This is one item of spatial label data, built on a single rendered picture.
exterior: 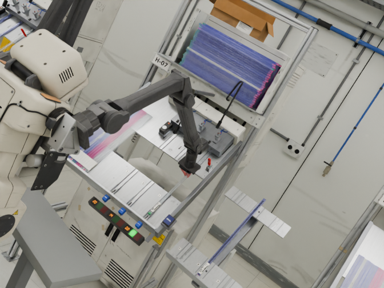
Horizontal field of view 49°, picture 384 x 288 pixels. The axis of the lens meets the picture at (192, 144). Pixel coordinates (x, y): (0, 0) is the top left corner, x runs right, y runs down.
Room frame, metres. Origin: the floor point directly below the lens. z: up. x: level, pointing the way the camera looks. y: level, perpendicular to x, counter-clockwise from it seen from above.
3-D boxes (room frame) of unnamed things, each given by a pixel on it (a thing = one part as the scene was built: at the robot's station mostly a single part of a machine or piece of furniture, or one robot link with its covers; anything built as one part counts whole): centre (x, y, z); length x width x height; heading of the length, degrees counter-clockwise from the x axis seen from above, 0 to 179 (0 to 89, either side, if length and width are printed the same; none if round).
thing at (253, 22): (2.68, 0.03, 1.82); 0.68 x 0.30 x 0.20; 70
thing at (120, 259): (2.50, 0.05, 0.31); 0.70 x 0.65 x 0.62; 70
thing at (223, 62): (2.37, 0.03, 1.52); 0.51 x 0.13 x 0.27; 70
